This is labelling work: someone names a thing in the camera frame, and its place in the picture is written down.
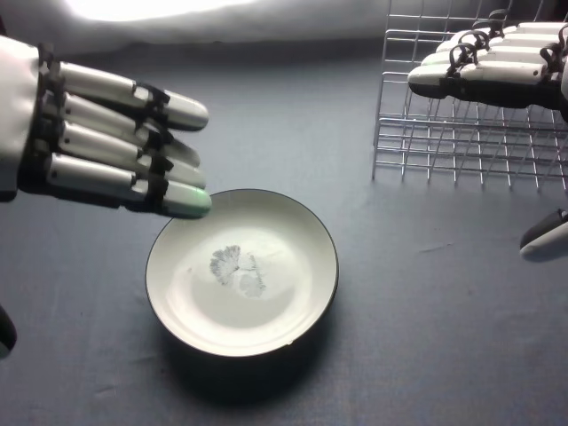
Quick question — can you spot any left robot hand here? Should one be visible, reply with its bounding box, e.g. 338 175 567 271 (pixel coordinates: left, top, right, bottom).
0 33 212 360

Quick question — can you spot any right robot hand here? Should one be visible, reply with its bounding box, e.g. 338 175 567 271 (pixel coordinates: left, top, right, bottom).
406 8 568 263

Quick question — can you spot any grey table cloth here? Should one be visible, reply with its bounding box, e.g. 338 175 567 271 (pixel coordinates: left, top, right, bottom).
0 37 568 426

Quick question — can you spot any white backdrop sheet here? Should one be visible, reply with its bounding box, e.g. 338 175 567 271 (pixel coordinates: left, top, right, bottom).
0 0 568 57

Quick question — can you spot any silver wire dish rack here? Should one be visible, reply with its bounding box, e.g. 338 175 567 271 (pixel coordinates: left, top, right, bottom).
371 0 568 192

